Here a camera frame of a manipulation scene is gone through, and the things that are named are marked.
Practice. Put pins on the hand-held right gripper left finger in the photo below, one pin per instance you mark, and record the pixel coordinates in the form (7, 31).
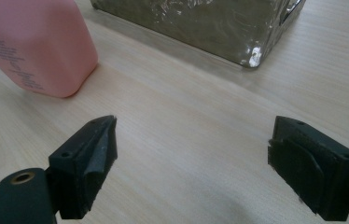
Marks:
(79, 168)

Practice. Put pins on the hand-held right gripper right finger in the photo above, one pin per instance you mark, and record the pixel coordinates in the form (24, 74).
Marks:
(315, 168)

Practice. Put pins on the pink bottle with blue cap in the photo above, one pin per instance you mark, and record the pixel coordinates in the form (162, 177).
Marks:
(39, 40)

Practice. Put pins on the clear brown plastic bin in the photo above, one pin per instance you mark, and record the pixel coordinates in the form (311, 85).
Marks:
(194, 25)

